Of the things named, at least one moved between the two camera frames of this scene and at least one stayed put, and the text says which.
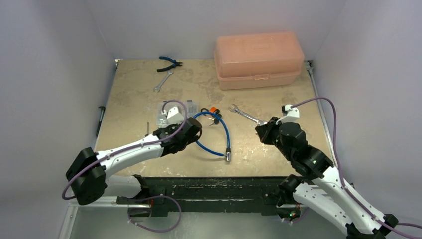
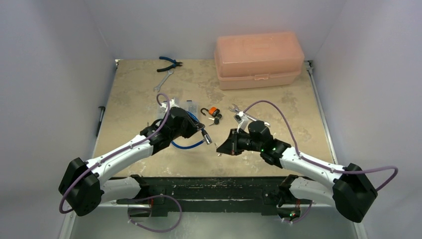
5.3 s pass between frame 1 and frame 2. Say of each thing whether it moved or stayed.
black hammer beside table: stayed
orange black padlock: stayed
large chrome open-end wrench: stayed
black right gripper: moved
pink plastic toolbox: stayed
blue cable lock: moved
